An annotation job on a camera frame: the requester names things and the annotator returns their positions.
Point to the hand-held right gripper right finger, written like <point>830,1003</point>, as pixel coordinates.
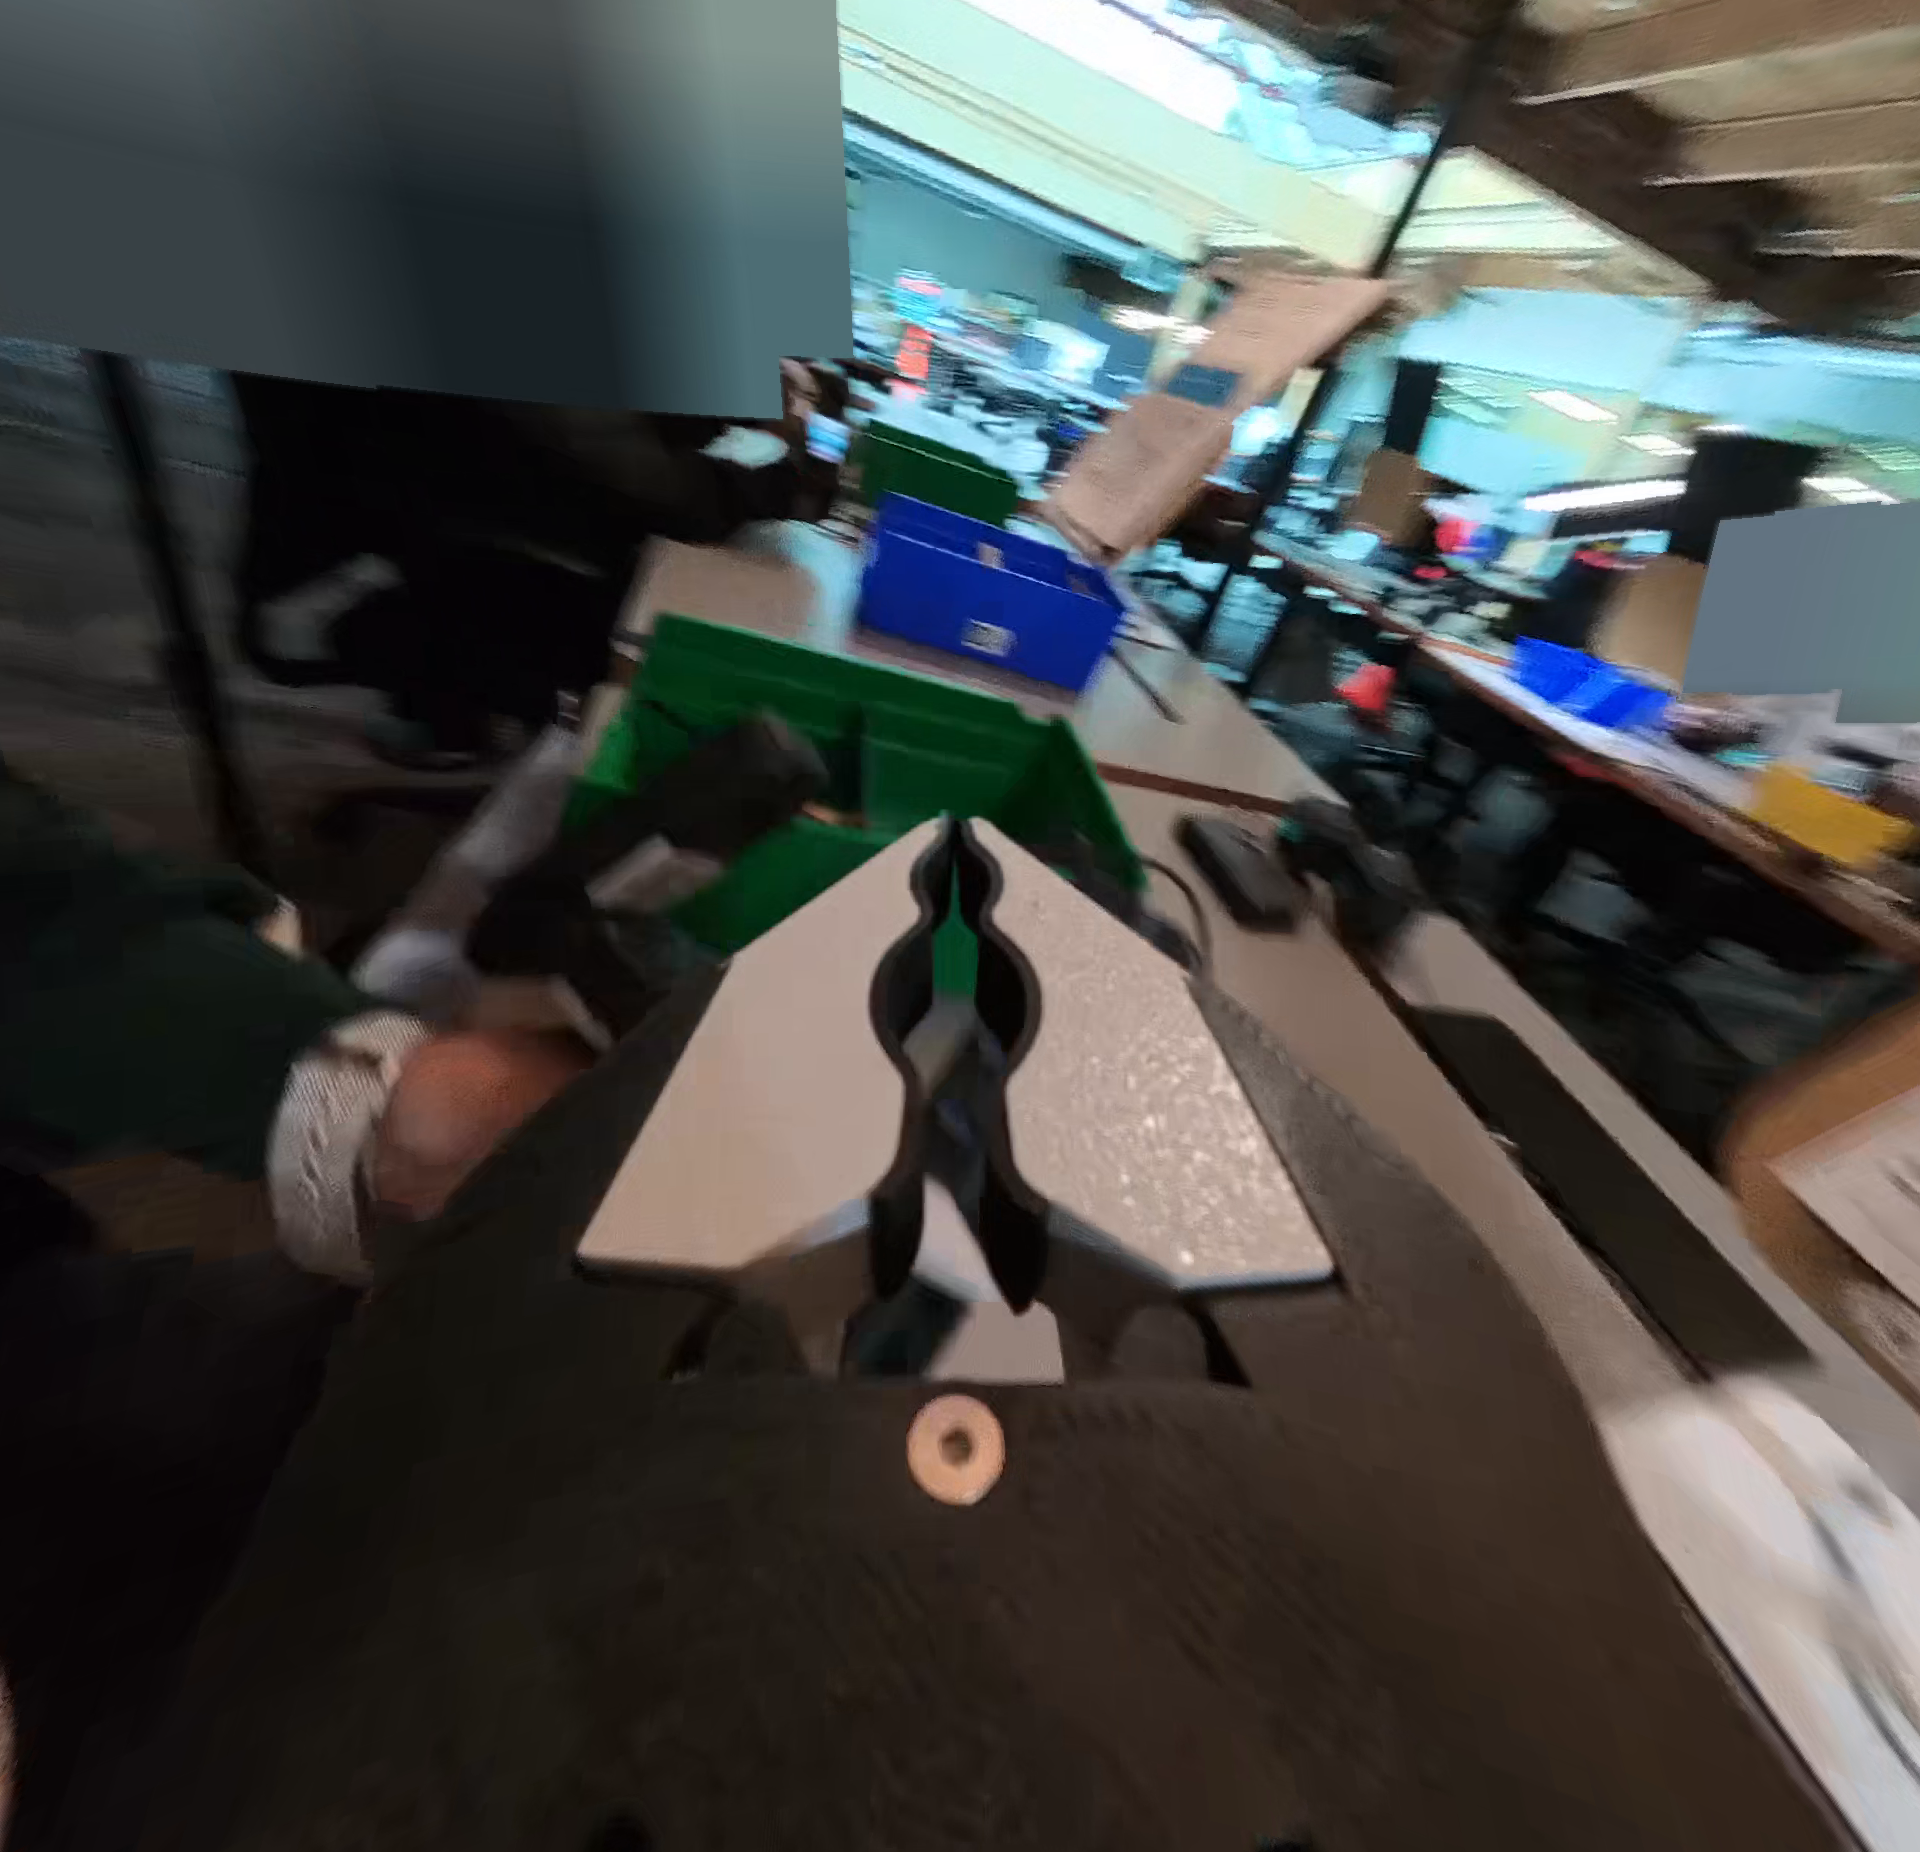
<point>1155,1132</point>

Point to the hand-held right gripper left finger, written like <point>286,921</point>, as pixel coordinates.
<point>720,1132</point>

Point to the green plastic bin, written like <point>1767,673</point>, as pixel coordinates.
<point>900,742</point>
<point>932,472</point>

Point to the person's left forearm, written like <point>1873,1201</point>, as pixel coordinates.
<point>150,982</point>

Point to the person's left hand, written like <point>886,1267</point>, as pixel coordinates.
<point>481,1115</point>

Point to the black power strip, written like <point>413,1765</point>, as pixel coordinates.
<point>1237,868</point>

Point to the blue plastic bin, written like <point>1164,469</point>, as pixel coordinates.
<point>976,606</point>

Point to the black battery charger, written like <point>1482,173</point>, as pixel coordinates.
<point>1349,868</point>

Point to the brown cardboard box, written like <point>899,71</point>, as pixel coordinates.
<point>1199,412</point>

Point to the background work table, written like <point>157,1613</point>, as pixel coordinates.
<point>1650,793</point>

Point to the small blue storage bin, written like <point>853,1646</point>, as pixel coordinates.
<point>1553,674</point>
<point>1627,700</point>

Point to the instruction sheet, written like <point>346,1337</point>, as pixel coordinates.
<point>1875,1177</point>

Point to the small yellow bin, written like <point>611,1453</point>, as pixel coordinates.
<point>1823,817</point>

